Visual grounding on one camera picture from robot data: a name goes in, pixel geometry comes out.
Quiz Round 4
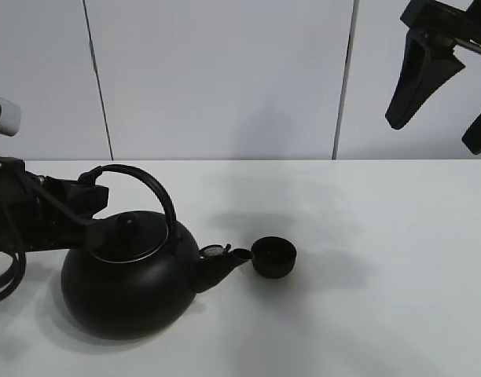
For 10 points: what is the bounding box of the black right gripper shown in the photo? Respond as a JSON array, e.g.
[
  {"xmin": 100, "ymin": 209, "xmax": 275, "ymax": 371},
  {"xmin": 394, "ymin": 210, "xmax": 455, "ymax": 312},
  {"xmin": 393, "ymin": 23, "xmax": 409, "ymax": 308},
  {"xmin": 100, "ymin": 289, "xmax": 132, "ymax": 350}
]
[{"xmin": 385, "ymin": 1, "xmax": 481, "ymax": 155}]

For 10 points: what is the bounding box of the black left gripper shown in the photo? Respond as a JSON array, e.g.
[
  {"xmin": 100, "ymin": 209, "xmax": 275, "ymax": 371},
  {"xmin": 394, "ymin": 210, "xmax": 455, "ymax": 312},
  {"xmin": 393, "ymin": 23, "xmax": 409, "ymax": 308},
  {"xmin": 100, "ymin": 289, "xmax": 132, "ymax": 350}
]
[{"xmin": 0, "ymin": 157, "xmax": 116, "ymax": 252}]

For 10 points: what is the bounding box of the black round kettle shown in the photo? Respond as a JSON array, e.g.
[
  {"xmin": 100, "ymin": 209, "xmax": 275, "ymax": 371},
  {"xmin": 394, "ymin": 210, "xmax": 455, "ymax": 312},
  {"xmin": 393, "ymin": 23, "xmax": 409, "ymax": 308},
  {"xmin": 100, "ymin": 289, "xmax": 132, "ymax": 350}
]
[{"xmin": 61, "ymin": 164, "xmax": 252, "ymax": 334}]

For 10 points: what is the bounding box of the small black teacup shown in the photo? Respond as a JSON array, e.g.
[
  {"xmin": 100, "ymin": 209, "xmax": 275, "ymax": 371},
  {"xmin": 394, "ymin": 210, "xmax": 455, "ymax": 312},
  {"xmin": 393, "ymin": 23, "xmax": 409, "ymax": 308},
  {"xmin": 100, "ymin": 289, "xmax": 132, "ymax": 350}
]
[{"xmin": 251, "ymin": 236, "xmax": 297, "ymax": 280}]

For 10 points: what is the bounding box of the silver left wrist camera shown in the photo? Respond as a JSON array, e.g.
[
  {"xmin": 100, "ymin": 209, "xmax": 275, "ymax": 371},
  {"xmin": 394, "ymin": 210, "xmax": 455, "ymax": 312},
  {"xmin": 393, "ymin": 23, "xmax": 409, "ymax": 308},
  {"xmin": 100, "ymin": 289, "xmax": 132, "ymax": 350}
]
[{"xmin": 0, "ymin": 96, "xmax": 21, "ymax": 137}]

